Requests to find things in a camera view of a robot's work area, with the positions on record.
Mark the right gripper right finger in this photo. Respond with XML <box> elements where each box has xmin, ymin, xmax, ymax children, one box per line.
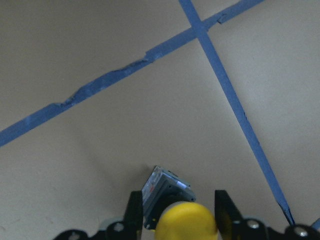
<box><xmin>214</xmin><ymin>190</ymin><xmax>320</xmax><ymax>240</ymax></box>

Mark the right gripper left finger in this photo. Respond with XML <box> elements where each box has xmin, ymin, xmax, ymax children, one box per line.
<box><xmin>55</xmin><ymin>190</ymin><xmax>144</xmax><ymax>240</ymax></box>

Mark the yellow push button switch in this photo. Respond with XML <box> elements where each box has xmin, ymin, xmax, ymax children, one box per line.
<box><xmin>142</xmin><ymin>165</ymin><xmax>218</xmax><ymax>240</ymax></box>

